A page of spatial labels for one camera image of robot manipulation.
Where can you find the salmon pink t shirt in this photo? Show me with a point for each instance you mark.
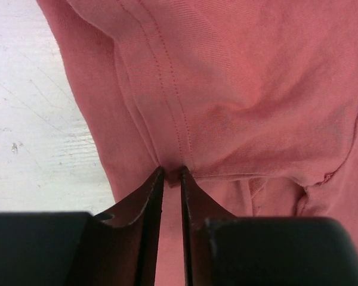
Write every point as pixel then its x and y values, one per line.
pixel 258 99

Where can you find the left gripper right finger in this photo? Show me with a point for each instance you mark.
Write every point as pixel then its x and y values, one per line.
pixel 223 249

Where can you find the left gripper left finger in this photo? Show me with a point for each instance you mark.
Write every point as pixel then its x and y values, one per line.
pixel 115 247

